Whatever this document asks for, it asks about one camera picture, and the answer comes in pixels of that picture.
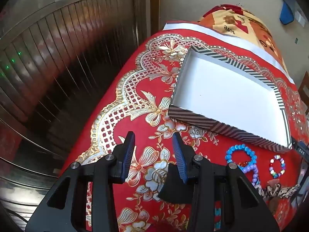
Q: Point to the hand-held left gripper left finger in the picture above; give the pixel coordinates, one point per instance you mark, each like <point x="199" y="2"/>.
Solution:
<point x="129" y="151"/>

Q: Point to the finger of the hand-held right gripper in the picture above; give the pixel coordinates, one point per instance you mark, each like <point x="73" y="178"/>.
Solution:
<point x="294" y="141"/>

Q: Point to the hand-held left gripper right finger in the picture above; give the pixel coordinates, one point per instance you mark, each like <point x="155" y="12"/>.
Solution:
<point x="178" y="154"/>

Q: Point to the leopard print hair bow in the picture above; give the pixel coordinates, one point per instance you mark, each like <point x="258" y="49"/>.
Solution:
<point x="277" y="189"/>

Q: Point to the striped cardboard box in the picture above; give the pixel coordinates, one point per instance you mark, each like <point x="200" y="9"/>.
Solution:
<point x="229" y="94"/>

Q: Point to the red gold floral tablecloth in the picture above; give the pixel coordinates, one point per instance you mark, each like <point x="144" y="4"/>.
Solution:
<point x="217" y="149"/>

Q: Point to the wooden chair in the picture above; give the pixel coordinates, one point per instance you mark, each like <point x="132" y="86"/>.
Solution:
<point x="304" y="87"/>

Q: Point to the printed orange red blanket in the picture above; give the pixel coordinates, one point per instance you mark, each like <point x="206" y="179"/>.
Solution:
<point x="256" y="29"/>

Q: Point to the wooden panelled door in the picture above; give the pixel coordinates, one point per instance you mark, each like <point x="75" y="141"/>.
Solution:
<point x="60" y="53"/>

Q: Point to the blue cloth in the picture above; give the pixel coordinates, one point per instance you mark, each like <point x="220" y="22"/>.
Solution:
<point x="287" y="14"/>

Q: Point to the white felt underlay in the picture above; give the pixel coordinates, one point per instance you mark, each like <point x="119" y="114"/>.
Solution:
<point x="183" y="26"/>

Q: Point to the white wall socket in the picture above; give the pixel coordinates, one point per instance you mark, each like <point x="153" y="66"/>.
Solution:
<point x="301" y="17"/>

